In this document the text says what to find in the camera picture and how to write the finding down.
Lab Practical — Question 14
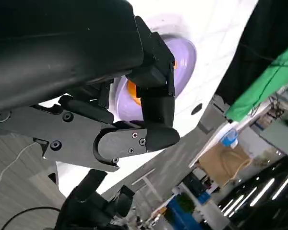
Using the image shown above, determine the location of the brown cardboard box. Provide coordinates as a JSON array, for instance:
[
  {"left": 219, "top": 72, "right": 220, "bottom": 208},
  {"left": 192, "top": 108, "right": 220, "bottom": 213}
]
[{"left": 198, "top": 143, "right": 252, "bottom": 189}]

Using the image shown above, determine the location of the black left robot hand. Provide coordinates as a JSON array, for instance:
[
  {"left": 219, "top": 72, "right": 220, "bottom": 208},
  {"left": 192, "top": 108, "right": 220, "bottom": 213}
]
[{"left": 0, "top": 0, "right": 181, "bottom": 173}]

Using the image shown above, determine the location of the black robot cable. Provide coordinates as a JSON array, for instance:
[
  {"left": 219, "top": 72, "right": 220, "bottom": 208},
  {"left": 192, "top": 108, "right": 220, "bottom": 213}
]
[{"left": 1, "top": 206, "right": 62, "bottom": 230}]

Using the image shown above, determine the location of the blue water bottle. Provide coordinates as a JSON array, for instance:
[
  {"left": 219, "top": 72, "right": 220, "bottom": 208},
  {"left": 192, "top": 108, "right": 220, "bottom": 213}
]
[{"left": 221, "top": 127, "right": 240, "bottom": 148}]

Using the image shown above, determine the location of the lilac plate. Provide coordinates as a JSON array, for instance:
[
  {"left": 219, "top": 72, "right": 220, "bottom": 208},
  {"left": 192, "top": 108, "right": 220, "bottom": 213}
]
[{"left": 109, "top": 35, "right": 198, "bottom": 123}]

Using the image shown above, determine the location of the blue bin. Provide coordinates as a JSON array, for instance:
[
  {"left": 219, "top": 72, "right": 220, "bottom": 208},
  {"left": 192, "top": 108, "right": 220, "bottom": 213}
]
[{"left": 167, "top": 197, "right": 207, "bottom": 230}]

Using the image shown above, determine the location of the black table cable hole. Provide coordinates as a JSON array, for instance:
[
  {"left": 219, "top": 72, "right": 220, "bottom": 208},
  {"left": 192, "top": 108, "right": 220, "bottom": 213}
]
[{"left": 191, "top": 103, "right": 204, "bottom": 115}]

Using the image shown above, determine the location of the green cloth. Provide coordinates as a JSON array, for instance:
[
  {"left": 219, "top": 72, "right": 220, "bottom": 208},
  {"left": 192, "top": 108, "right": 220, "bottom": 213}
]
[{"left": 225, "top": 42, "right": 288, "bottom": 120}]

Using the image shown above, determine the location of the black backdrop curtain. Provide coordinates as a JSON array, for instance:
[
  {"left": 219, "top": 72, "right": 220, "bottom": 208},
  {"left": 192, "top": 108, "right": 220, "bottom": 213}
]
[{"left": 216, "top": 0, "right": 288, "bottom": 106}]

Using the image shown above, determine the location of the white floor cable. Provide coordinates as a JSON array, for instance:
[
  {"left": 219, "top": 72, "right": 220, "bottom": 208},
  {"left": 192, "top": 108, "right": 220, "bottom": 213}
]
[{"left": 0, "top": 141, "right": 39, "bottom": 191}]

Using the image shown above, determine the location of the orange and white bread roll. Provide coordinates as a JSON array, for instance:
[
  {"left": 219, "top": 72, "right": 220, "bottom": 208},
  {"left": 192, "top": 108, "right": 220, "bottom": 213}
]
[{"left": 126, "top": 61, "right": 178, "bottom": 106}]

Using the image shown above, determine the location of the white desk frame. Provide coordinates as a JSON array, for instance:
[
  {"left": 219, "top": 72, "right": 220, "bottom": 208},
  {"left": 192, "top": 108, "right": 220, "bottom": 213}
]
[{"left": 131, "top": 167, "right": 165, "bottom": 203}]

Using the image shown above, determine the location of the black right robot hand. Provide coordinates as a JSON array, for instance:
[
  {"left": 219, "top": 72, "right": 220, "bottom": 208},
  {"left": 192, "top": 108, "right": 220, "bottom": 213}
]
[{"left": 55, "top": 169, "right": 135, "bottom": 230}]

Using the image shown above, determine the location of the green plant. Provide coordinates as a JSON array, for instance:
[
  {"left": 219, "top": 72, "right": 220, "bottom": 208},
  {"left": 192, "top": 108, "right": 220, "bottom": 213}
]
[{"left": 176, "top": 193, "right": 196, "bottom": 214}]

